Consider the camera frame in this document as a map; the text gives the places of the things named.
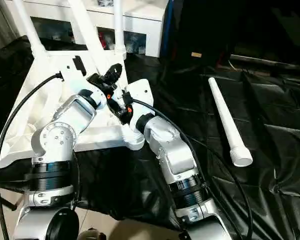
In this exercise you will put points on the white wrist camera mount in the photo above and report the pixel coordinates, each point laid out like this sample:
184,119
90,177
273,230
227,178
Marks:
72,82
142,92

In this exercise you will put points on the white plastic table top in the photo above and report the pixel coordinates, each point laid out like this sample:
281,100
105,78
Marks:
52,65

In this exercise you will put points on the black flat monitor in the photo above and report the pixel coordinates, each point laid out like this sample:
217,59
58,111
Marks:
270,63

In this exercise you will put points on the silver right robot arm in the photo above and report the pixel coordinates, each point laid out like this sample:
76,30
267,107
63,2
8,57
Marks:
175,155

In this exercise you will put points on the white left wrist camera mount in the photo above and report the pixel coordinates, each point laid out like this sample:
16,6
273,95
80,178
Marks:
72,82

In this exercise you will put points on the white plastic table leg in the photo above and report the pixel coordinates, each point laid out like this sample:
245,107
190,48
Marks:
87,37
227,117
30,30
118,30

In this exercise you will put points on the black backdrop cloth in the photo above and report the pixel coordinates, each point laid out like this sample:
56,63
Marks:
240,25

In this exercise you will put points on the white glass-door cabinet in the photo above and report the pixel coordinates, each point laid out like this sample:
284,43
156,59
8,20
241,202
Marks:
145,25

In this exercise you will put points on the grey curtain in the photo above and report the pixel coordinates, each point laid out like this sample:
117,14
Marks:
0,25

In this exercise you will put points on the black stand leg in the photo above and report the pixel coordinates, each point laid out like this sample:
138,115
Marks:
8,205

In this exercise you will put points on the red package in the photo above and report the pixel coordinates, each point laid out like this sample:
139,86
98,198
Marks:
103,41

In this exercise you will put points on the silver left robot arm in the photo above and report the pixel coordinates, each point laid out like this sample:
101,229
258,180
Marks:
75,110

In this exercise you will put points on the small tan label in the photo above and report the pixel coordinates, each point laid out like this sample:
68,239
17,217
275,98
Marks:
196,54

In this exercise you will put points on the printed box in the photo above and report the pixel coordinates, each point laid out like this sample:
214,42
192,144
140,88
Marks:
135,45

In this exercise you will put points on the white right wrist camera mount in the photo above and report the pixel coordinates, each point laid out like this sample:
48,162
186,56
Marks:
142,92

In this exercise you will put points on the black mat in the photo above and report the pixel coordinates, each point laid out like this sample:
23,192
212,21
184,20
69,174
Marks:
277,112

